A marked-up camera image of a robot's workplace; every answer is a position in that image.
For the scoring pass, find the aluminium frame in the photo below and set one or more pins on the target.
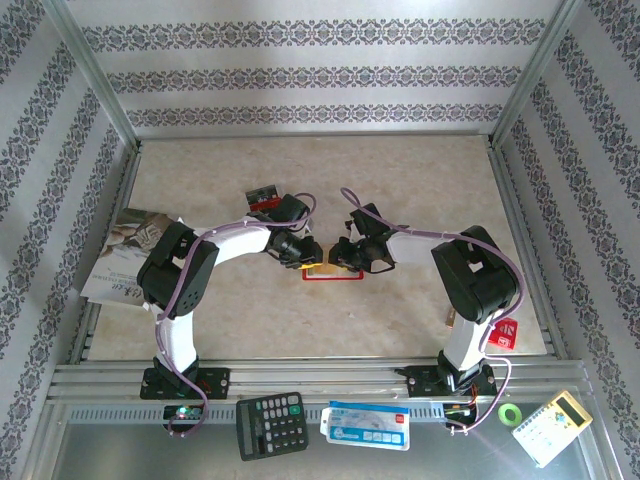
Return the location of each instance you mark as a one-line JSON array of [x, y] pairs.
[[320, 372]]

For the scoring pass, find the red card holder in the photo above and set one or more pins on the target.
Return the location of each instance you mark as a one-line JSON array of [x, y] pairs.
[[345, 276]]

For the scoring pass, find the red plastic card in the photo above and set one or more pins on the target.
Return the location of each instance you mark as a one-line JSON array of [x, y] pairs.
[[267, 204]]

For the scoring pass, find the green tape roll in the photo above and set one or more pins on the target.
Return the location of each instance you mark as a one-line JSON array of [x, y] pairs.
[[501, 414]]

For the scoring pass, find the yellow white calculator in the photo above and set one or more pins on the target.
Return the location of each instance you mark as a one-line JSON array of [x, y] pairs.
[[550, 430]]

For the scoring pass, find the white book with bread photo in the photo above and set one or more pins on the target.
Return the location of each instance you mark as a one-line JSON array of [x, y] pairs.
[[120, 235]]

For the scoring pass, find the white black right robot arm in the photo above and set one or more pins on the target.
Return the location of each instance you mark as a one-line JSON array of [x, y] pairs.
[[462, 345]]

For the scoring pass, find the black desk calculator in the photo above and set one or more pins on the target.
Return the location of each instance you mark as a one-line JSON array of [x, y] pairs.
[[272, 425]]

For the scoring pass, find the red cardboard box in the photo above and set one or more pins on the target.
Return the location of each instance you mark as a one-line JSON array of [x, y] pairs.
[[505, 335]]

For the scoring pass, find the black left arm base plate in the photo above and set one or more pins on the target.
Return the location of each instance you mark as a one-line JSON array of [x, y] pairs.
[[215, 382]]

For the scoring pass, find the blue white plastic pouch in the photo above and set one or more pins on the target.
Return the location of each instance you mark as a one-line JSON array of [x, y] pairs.
[[365, 425]]

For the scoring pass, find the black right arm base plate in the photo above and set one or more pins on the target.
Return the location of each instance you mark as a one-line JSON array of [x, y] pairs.
[[420, 385]]

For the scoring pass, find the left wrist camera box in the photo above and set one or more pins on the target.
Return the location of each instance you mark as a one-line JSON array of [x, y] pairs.
[[306, 225]]

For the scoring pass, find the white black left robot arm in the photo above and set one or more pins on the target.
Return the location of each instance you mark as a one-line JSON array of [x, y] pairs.
[[177, 335]]

